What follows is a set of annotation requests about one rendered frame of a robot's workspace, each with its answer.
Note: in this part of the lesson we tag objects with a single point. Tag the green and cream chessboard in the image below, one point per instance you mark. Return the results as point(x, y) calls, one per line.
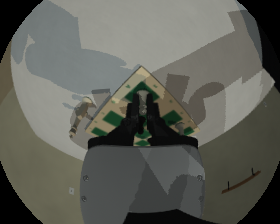
point(114, 110)

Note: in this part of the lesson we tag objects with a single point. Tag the white chess piece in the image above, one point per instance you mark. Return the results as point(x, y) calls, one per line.
point(180, 127)

